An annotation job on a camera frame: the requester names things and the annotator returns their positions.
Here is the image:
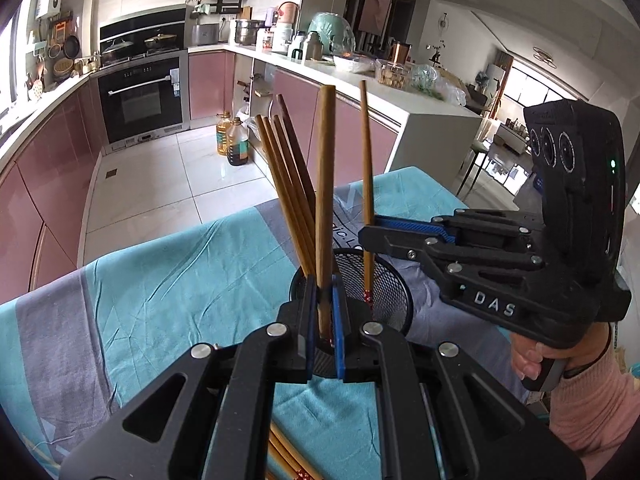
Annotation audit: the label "bag of green vegetables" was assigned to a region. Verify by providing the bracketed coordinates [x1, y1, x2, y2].
[410, 63, 468, 106]

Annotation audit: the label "mint green appliance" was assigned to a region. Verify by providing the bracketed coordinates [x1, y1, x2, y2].
[306, 12, 356, 57]

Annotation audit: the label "person's right hand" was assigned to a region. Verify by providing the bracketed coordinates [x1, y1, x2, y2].
[510, 322, 613, 382]

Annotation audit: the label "black built-in oven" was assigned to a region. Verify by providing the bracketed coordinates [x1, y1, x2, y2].
[95, 52, 192, 148]

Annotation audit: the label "glass container with food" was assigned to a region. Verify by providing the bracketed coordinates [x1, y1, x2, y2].
[376, 60, 413, 88]

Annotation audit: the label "steel thermos jug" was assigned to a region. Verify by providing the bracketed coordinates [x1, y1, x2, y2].
[303, 31, 324, 63]

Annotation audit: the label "wooden chopstick patterned end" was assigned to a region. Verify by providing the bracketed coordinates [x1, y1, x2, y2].
[316, 85, 337, 353]
[276, 93, 318, 221]
[262, 114, 316, 275]
[360, 80, 375, 313]
[271, 114, 317, 263]

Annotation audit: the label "pot with glass lid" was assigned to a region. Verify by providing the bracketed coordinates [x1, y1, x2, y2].
[144, 32, 179, 52]

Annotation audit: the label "pink base cabinets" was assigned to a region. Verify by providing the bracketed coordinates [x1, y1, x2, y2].
[187, 50, 401, 171]
[0, 75, 108, 306]

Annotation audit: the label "black mesh utensil holder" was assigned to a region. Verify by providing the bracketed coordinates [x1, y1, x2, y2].
[289, 247, 415, 380]

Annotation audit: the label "kitchen window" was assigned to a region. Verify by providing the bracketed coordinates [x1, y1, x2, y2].
[0, 10, 23, 111]

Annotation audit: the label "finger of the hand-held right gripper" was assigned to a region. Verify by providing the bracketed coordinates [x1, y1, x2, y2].
[358, 225, 546, 278]
[372, 208, 543, 243]

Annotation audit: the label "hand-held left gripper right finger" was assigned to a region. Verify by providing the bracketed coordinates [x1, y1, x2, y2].
[331, 280, 587, 480]

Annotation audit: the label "dining chair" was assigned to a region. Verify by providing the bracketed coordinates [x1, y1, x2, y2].
[455, 140, 493, 196]

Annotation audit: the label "white bowl of food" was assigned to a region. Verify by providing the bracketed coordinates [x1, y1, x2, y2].
[332, 54, 377, 73]

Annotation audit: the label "teal and grey tablecloth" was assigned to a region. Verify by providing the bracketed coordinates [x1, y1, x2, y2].
[0, 165, 551, 480]

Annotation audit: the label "steel stock pot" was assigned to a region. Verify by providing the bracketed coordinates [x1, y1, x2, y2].
[234, 18, 264, 46]

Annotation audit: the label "black range hood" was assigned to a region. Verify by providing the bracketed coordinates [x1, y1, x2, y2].
[98, 4, 188, 68]

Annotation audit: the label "bunch of wooden chopsticks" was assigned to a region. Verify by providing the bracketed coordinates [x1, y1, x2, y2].
[255, 115, 313, 278]

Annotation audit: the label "dark cooking oil bottle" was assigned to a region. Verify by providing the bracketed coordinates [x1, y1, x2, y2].
[226, 117, 250, 167]

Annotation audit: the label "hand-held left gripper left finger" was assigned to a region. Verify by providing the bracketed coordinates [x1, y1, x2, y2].
[59, 280, 321, 480]

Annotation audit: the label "pink wall painting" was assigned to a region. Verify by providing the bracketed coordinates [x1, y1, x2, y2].
[360, 0, 392, 36]

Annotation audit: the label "black wok with lid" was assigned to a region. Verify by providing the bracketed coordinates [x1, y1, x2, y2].
[92, 37, 136, 66]

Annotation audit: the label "copper coloured jug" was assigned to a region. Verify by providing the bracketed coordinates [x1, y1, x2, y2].
[387, 40, 412, 66]

